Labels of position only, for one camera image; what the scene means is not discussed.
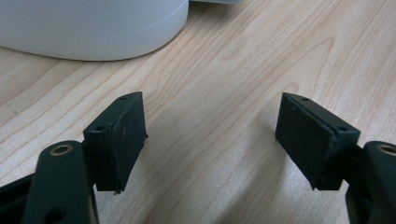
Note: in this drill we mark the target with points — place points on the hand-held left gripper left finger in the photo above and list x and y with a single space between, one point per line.
118 146

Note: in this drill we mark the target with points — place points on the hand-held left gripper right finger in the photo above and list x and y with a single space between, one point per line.
308 140

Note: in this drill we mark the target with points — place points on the white pedal trash can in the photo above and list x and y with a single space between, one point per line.
93 28

